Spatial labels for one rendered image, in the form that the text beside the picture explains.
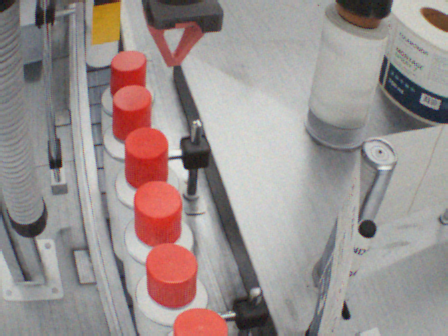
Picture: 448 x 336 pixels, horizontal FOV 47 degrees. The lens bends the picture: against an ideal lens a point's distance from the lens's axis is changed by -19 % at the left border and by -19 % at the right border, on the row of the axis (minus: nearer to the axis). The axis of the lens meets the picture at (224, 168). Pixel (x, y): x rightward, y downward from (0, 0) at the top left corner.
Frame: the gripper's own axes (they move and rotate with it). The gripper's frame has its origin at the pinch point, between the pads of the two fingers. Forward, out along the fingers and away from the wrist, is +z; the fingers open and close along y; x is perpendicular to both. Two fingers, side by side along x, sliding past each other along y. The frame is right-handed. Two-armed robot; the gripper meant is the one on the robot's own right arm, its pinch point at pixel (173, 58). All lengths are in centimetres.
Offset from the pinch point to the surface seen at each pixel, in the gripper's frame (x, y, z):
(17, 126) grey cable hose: 15.4, -24.3, -16.3
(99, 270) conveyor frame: 11.1, -15.1, 13.9
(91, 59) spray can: 8.0, 18.8, 12.2
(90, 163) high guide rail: 10.0, -7.7, 5.6
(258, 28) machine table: -22.1, 31.2, 19.2
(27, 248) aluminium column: 19.3, -13.4, 10.9
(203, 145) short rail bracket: -3.0, -3.6, 9.9
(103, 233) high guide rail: 10.0, -16.5, 5.5
